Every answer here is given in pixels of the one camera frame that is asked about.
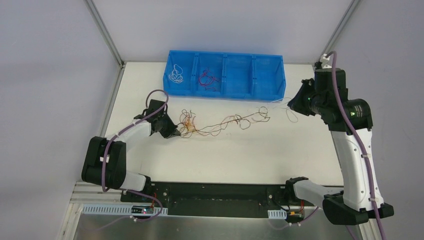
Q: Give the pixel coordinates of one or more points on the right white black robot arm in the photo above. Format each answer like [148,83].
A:
[350,124]

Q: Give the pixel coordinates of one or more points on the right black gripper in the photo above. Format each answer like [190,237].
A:
[303,98]

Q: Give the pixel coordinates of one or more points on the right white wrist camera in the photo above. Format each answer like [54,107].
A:
[324,62]

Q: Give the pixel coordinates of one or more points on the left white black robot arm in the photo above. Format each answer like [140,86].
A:
[105,163]

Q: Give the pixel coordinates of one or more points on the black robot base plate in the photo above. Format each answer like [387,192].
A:
[252,201]

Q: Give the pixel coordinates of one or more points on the left white slotted cable duct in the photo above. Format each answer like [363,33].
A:
[123,210]

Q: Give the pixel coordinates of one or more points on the blue four-compartment plastic bin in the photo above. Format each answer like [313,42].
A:
[225,75]

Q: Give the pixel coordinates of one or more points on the white slotted cable duct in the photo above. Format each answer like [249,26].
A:
[279,214]
[123,210]

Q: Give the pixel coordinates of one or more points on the right white slotted cable duct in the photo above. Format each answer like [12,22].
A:
[279,214]

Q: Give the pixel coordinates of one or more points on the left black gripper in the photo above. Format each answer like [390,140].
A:
[162,122]

